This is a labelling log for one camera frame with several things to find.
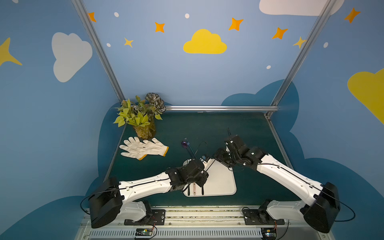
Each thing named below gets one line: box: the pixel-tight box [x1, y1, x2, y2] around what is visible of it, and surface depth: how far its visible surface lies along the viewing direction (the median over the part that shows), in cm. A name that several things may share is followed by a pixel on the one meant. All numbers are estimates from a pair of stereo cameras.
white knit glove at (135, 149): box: [119, 136, 148, 161], surface depth 101 cm
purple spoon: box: [181, 140, 195, 159], surface depth 103 cm
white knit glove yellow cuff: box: [142, 137, 169, 157], surface depth 103 cm
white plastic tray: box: [183, 158, 237, 197], surface depth 85 cm
